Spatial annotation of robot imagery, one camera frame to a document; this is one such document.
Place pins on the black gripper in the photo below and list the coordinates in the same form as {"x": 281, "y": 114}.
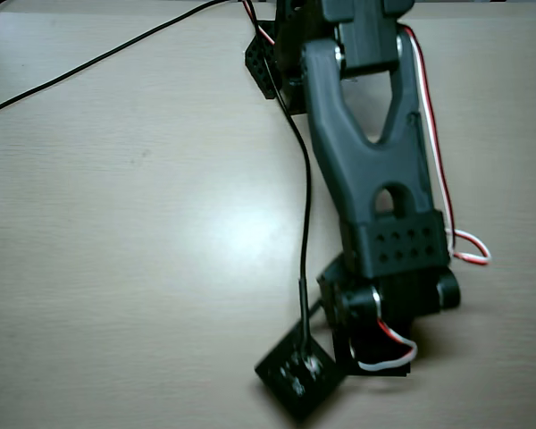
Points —
{"x": 381, "y": 363}

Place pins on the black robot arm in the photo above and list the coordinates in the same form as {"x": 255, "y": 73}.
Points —
{"x": 371, "y": 179}

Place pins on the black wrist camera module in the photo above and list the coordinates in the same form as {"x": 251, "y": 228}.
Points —
{"x": 297, "y": 380}

